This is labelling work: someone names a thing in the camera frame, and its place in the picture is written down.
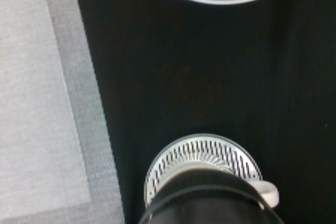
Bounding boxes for grey pod coffee machine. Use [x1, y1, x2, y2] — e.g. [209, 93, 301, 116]
[139, 133, 286, 224]

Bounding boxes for grey woven placemat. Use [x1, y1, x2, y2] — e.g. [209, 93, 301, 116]
[0, 0, 125, 224]

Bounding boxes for white ceramic mug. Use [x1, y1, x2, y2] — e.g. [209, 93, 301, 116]
[250, 181, 280, 207]

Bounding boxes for white two-tier round shelf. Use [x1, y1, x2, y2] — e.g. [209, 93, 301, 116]
[190, 0, 257, 6]

